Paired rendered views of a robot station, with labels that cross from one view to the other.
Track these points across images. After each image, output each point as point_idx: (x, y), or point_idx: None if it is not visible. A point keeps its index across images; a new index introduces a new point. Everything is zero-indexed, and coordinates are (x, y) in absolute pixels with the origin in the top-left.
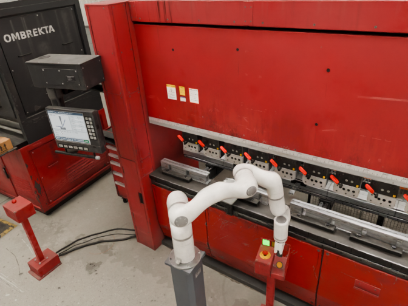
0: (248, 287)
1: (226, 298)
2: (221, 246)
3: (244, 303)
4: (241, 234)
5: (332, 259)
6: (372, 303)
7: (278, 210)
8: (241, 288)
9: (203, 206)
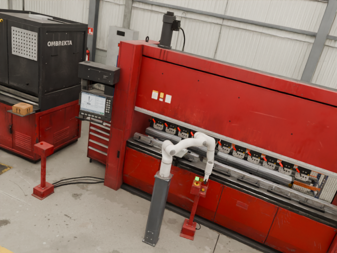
0: (175, 213)
1: (163, 217)
2: None
3: (174, 220)
4: (179, 177)
5: (227, 190)
6: (243, 214)
7: (211, 156)
8: (171, 213)
9: (182, 147)
